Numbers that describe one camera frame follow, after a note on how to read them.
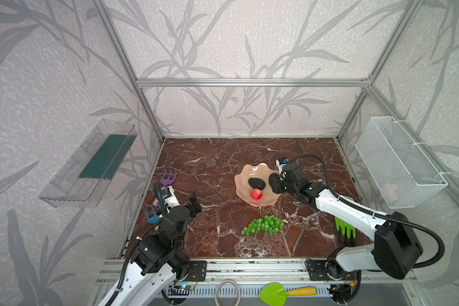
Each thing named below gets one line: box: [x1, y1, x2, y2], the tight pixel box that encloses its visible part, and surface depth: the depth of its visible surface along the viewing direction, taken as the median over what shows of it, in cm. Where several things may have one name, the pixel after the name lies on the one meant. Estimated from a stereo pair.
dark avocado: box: [247, 177, 266, 191], surface depth 97 cm
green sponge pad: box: [79, 134, 138, 180], surface depth 68 cm
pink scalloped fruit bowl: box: [234, 162, 282, 208], surface depth 98 cm
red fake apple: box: [250, 188, 264, 201], surface depth 93 cm
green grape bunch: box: [241, 214, 285, 236], surface depth 84 cm
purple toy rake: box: [160, 168, 178, 188], surface depth 104 cm
